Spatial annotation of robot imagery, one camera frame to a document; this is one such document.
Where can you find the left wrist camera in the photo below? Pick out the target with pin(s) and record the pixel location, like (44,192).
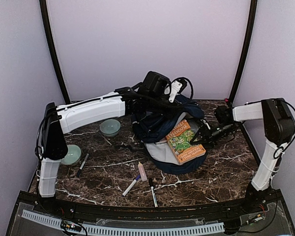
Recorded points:
(177,86)

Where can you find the far celadon green bowl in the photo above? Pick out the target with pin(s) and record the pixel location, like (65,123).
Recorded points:
(110,127)

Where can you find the celadon green bowl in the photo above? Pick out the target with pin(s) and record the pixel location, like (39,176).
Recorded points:
(73,155)
(110,127)

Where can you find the black white marker front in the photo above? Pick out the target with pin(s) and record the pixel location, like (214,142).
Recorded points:
(153,192)

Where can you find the left black frame post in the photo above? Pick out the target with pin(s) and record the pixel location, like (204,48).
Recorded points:
(52,50)

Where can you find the black front rail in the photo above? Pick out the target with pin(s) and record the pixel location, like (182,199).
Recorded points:
(229,210)

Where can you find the navy blue student backpack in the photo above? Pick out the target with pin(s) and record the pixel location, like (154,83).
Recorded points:
(151,127)

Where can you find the black marker left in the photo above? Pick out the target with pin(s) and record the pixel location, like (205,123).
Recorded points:
(82,165)

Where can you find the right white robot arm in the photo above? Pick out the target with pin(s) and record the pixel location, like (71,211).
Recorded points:
(278,118)

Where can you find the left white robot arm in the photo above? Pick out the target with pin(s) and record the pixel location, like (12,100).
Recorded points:
(156,93)

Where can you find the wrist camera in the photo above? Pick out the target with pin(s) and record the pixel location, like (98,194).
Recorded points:
(204,124)
(177,86)

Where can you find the right black frame post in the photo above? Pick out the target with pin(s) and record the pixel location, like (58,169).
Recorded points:
(244,51)

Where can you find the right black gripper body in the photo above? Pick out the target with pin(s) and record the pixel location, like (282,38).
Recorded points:
(213,136)

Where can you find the near celadon green bowl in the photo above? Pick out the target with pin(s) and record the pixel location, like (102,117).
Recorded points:
(73,155)

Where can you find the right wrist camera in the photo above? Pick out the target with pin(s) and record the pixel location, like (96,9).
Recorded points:
(204,124)

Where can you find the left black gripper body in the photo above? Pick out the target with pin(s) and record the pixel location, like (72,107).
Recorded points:
(156,103)

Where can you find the black frame post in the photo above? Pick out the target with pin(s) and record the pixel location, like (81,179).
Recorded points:
(244,51)
(52,50)

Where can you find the blue marker pen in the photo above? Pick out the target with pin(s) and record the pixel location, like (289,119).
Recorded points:
(131,185)

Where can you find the white slotted cable duct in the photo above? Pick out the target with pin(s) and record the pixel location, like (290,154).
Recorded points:
(111,228)

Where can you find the orange treehouse book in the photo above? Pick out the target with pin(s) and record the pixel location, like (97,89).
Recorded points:
(179,141)

